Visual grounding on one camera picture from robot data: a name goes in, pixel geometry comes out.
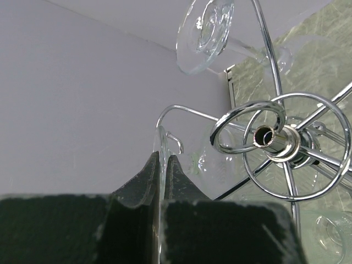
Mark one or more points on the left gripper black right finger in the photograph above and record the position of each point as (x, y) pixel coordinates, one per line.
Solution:
(196, 229)

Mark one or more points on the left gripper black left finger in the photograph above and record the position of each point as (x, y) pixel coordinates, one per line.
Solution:
(82, 228)

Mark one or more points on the clear wine glass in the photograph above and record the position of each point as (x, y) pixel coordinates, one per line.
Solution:
(326, 236)

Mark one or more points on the chrome wine glass rack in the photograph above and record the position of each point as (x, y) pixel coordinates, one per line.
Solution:
(290, 131)

